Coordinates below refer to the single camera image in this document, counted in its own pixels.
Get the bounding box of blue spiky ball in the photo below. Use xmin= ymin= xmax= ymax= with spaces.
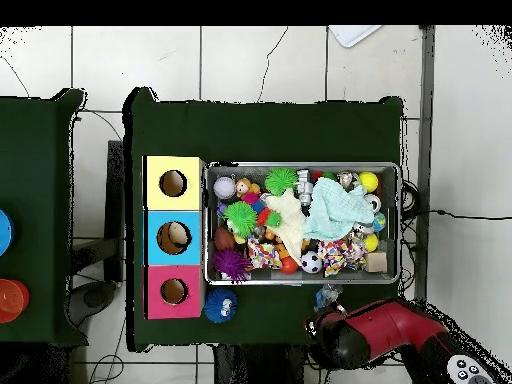
xmin=203 ymin=286 xmax=239 ymax=324

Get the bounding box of silver mesh bin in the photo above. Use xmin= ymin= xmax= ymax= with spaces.
xmin=203 ymin=160 xmax=402 ymax=286

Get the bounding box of wooden box with three holes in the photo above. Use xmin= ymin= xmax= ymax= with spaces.
xmin=142 ymin=155 xmax=207 ymax=320

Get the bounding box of large green spiky ball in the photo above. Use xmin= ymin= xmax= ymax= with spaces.
xmin=222 ymin=200 xmax=259 ymax=238

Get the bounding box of cream cloth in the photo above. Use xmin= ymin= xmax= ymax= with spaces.
xmin=264 ymin=188 xmax=307 ymax=261

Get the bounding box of white baseball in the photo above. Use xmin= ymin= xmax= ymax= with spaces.
xmin=212 ymin=175 xmax=237 ymax=200

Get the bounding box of silver toy robot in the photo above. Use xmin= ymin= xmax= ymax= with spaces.
xmin=295 ymin=168 xmax=315 ymax=207

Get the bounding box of purple spiky ball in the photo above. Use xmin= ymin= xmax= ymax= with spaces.
xmin=210 ymin=248 xmax=253 ymax=283

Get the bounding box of small soccer ball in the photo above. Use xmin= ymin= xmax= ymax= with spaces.
xmin=300 ymin=250 xmax=324 ymax=274

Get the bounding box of mint green cloth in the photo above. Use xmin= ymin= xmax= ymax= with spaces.
xmin=302 ymin=176 xmax=376 ymax=242

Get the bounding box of dark green tablecloth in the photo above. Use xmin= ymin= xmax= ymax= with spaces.
xmin=0 ymin=88 xmax=89 ymax=348
xmin=122 ymin=86 xmax=405 ymax=353

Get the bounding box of yellow ball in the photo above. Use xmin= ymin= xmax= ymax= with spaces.
xmin=358 ymin=170 xmax=380 ymax=194

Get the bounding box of wooden cube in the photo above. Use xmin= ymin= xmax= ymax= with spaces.
xmin=366 ymin=250 xmax=388 ymax=274

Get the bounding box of white tray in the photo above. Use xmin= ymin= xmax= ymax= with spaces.
xmin=327 ymin=25 xmax=383 ymax=49

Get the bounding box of red plastic cup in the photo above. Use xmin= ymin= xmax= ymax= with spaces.
xmin=17 ymin=279 xmax=31 ymax=314

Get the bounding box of blue round disc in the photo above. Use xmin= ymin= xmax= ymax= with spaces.
xmin=0 ymin=208 xmax=16 ymax=257

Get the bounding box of orange plastic cup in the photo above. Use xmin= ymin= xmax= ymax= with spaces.
xmin=0 ymin=278 xmax=26 ymax=324

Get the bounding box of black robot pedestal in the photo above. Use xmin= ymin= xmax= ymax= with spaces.
xmin=213 ymin=342 xmax=321 ymax=384

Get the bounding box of black cable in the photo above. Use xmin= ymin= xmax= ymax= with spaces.
xmin=401 ymin=208 xmax=512 ymax=221

